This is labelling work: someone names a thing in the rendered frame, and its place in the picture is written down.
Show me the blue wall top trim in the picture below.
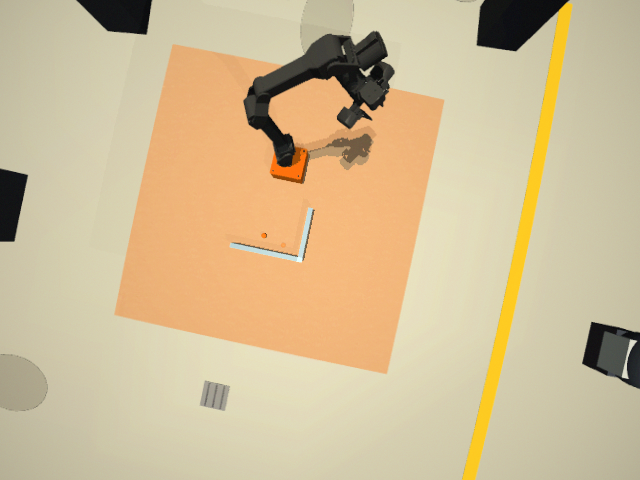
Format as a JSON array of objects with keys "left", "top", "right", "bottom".
[{"left": 229, "top": 207, "right": 313, "bottom": 263}]

